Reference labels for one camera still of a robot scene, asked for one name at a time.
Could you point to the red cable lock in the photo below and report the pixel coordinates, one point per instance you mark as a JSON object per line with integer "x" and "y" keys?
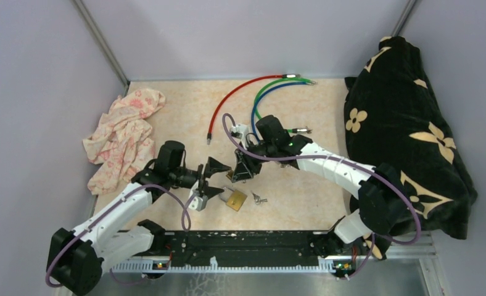
{"x": 234, "y": 93}

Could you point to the small brass padlock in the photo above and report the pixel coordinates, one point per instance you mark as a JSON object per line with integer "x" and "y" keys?
{"x": 230, "y": 176}

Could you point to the pink patterned cloth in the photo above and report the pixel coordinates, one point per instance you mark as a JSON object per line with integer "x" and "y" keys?
{"x": 121, "y": 144}

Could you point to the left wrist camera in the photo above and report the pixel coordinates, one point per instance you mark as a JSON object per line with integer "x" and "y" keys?
{"x": 198, "y": 202}

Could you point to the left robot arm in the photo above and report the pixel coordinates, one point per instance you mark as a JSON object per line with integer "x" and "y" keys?
{"x": 79, "y": 257}

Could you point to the silver key bunch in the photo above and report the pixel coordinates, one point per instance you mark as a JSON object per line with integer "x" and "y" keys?
{"x": 258, "y": 200}

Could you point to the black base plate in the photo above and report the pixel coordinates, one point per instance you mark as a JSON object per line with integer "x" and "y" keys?
{"x": 251, "y": 249}

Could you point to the large brass padlock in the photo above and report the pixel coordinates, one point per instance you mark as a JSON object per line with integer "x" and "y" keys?
{"x": 233, "y": 198}

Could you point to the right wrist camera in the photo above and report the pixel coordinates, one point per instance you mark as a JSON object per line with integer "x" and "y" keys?
{"x": 240, "y": 131}

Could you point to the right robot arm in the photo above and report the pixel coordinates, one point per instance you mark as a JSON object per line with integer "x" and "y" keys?
{"x": 380, "y": 194}

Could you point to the blue cable lock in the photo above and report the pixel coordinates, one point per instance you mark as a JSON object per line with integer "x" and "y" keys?
{"x": 274, "y": 85}

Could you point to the black floral blanket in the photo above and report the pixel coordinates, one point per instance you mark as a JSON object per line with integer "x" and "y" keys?
{"x": 391, "y": 115}

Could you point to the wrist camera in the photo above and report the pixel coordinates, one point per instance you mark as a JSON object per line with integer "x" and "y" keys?
{"x": 240, "y": 131}
{"x": 198, "y": 202}

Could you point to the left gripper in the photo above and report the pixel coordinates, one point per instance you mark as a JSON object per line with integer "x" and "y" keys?
{"x": 212, "y": 167}

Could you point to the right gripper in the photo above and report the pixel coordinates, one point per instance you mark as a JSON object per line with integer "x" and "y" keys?
{"x": 241, "y": 172}

